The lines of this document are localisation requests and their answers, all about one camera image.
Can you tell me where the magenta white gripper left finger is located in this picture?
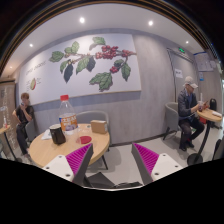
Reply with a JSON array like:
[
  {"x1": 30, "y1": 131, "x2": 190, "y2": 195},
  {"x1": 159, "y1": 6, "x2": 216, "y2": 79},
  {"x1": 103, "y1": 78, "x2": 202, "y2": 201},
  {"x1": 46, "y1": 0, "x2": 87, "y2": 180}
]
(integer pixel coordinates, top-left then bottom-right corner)
[{"x1": 43, "y1": 143, "x2": 93, "y2": 185}]

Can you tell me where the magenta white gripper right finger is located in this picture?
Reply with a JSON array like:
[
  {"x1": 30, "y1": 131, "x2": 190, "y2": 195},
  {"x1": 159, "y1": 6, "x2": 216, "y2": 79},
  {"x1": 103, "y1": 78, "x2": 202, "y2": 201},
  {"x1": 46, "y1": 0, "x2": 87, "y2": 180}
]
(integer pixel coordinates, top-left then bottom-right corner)
[{"x1": 131, "y1": 143, "x2": 182, "y2": 185}]

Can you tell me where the red coaster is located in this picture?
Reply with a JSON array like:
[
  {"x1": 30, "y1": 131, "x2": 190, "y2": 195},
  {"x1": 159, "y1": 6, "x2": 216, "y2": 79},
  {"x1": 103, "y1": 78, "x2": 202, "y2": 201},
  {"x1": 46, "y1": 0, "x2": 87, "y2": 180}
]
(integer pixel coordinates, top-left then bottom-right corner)
[{"x1": 79, "y1": 136, "x2": 92, "y2": 144}]

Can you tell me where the black mug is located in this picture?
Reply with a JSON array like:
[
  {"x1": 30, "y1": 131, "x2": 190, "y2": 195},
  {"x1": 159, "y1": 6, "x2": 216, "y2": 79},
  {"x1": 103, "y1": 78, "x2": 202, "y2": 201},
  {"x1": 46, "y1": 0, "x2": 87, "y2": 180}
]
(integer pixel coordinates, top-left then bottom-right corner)
[{"x1": 49, "y1": 124, "x2": 66, "y2": 145}]

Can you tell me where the clear drinking glass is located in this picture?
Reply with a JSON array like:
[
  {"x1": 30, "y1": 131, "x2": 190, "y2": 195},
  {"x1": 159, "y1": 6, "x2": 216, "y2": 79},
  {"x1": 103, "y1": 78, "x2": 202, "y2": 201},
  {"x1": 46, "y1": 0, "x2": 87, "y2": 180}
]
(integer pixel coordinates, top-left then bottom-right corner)
[{"x1": 76, "y1": 127, "x2": 85, "y2": 141}]

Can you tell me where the white paper napkin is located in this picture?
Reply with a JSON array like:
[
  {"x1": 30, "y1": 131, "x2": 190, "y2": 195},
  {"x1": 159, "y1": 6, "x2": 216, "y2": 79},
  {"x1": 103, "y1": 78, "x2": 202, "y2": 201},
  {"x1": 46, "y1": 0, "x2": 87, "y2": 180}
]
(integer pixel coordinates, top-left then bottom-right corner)
[{"x1": 41, "y1": 129, "x2": 52, "y2": 140}]

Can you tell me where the brown cardboard box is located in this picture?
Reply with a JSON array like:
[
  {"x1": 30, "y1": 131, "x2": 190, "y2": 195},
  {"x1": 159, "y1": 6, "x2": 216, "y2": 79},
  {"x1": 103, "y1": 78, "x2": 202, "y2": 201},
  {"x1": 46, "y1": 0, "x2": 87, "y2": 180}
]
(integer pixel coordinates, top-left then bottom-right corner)
[{"x1": 91, "y1": 120, "x2": 108, "y2": 134}]

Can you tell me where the clear bottle red cap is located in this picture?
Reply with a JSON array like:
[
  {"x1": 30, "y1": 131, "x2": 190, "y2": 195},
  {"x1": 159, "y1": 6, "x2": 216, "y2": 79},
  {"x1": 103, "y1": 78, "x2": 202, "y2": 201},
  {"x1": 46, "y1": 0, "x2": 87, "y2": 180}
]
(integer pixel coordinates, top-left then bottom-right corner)
[{"x1": 59, "y1": 95, "x2": 78, "y2": 135}]

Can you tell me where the grey armchair behind table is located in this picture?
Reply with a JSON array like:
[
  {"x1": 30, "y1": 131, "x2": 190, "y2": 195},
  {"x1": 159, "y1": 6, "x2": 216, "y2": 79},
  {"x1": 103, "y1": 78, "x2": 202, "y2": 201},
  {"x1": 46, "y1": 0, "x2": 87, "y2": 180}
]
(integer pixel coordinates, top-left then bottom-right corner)
[{"x1": 76, "y1": 110, "x2": 109, "y2": 124}]

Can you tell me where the grey armchair at right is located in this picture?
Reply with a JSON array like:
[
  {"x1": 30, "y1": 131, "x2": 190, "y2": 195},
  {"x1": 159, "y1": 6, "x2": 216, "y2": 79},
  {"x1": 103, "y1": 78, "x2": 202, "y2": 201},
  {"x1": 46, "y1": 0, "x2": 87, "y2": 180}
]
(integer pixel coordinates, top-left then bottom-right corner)
[{"x1": 164, "y1": 102, "x2": 181, "y2": 138}]

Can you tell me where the seated man white cap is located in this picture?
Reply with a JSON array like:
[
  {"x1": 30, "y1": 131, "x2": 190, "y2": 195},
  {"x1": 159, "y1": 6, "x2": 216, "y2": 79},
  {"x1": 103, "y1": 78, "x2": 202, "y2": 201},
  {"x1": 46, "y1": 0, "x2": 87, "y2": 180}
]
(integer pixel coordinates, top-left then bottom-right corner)
[{"x1": 178, "y1": 76, "x2": 204, "y2": 151}]

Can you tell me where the seated person in black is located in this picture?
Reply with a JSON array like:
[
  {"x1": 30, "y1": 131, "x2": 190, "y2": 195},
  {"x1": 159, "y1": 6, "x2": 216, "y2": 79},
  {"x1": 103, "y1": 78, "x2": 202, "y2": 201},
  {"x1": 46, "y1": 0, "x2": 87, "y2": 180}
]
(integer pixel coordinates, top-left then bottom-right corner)
[{"x1": 12, "y1": 92, "x2": 34, "y2": 155}]

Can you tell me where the round wooden side table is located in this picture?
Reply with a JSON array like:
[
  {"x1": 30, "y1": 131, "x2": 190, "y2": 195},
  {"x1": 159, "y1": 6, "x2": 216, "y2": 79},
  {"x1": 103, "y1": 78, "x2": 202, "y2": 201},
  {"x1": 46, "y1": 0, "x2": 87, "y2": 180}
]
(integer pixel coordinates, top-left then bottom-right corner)
[{"x1": 187, "y1": 109, "x2": 222, "y2": 165}]

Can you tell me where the grey door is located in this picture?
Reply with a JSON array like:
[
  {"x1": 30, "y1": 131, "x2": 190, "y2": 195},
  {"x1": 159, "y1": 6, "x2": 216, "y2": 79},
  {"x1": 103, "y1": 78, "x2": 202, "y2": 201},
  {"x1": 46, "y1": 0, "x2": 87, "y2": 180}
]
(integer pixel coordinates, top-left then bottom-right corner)
[{"x1": 168, "y1": 50, "x2": 198, "y2": 100}]

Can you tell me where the white notice board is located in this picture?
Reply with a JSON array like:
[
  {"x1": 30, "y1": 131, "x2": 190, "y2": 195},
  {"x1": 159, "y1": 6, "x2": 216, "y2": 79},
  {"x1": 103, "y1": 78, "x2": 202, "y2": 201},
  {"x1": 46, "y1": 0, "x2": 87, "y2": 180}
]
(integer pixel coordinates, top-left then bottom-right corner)
[{"x1": 194, "y1": 52, "x2": 213, "y2": 72}]

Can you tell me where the coffee plant wall mural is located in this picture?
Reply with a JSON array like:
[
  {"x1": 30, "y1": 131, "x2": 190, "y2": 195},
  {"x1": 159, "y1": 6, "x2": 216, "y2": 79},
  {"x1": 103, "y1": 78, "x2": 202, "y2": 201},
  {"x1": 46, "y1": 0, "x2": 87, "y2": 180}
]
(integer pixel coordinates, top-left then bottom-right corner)
[{"x1": 18, "y1": 34, "x2": 141, "y2": 105}]

